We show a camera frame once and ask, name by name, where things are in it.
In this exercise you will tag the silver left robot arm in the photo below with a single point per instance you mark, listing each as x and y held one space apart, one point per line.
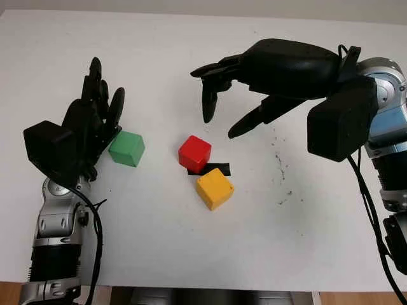
54 222

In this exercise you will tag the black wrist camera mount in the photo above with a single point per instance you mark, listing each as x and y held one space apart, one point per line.
47 146
340 127

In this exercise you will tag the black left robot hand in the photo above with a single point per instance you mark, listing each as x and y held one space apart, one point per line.
86 127

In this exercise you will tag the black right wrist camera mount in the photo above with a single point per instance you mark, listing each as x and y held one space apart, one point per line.
340 127

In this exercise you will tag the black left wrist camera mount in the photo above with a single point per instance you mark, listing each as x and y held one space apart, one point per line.
47 146

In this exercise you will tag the dark grey robot torso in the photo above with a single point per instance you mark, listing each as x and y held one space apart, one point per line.
210 297

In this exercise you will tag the black tape strip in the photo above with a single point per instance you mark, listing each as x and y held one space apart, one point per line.
224 168

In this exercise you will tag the red wooden block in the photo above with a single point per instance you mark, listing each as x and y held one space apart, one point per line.
194 152

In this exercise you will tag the yellow wooden block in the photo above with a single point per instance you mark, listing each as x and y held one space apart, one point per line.
214 189

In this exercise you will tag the green wooden block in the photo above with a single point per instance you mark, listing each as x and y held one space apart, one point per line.
125 149

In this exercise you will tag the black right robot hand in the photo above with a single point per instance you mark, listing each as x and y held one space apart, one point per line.
286 66

